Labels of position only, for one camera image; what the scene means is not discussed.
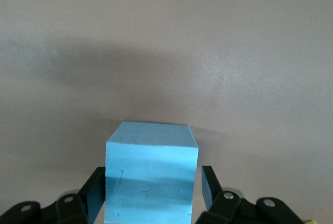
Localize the blue foam block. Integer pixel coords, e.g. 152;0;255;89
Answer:
103;121;200;224

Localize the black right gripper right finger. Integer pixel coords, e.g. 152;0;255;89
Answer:
194;165;305;224

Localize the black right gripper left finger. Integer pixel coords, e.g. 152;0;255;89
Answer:
0;166;107;224

